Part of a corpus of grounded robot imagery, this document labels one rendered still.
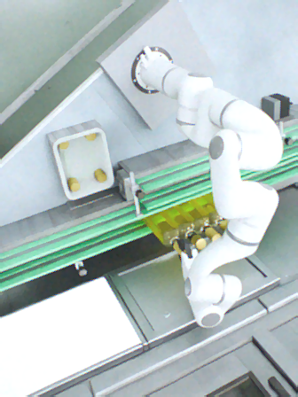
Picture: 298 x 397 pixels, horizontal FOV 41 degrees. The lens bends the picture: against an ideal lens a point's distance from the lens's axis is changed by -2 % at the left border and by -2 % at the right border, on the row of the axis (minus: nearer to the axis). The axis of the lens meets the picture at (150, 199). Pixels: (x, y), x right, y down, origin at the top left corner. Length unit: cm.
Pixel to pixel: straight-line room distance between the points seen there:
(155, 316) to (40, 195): 58
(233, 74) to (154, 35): 40
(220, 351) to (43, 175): 80
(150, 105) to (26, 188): 51
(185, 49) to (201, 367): 100
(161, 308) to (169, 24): 90
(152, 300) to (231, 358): 30
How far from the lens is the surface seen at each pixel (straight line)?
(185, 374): 119
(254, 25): 165
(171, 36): 140
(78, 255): 138
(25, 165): 140
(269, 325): 126
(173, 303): 129
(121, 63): 134
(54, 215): 144
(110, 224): 136
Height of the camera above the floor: 203
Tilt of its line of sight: 52 degrees down
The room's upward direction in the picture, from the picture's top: 136 degrees clockwise
